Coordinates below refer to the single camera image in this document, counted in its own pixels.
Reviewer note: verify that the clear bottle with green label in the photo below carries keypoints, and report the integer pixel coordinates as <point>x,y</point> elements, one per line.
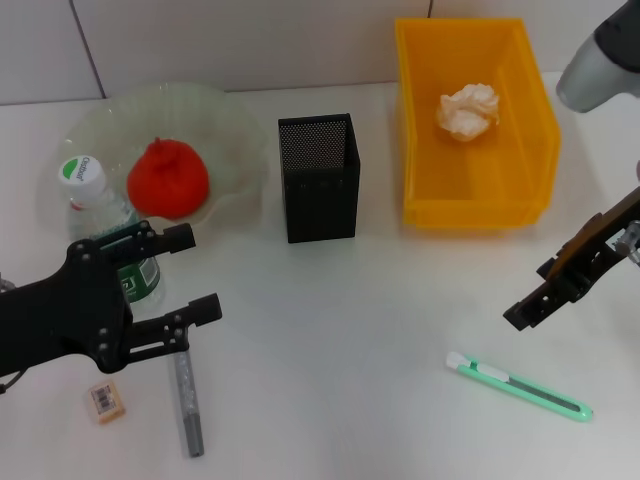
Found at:
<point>85,180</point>

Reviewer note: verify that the orange fruit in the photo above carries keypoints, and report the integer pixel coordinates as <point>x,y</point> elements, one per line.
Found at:
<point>167,180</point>

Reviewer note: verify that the black mesh pen holder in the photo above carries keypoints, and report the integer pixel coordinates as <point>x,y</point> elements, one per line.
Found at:
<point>320,210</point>

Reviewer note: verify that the yellow plastic bin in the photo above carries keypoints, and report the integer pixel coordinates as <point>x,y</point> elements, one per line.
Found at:
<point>450,65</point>

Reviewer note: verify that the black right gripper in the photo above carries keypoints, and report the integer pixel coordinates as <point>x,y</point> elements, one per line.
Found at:
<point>590,255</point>

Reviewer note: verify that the green utility knife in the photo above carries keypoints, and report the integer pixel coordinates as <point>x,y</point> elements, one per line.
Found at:
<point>520,387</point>

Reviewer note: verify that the white paper ball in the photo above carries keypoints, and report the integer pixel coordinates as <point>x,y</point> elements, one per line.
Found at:
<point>470,110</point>

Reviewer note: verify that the pale green glass fruit plate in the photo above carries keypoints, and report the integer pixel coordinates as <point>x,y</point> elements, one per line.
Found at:
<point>230,140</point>

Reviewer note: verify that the gray marker pen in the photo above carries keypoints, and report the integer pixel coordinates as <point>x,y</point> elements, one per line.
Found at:
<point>189,410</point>

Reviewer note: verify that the beige eraser with barcode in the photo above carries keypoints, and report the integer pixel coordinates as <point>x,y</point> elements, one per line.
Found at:
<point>105,402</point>

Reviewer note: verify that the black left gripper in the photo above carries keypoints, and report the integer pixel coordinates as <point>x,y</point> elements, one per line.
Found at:
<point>65,310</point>

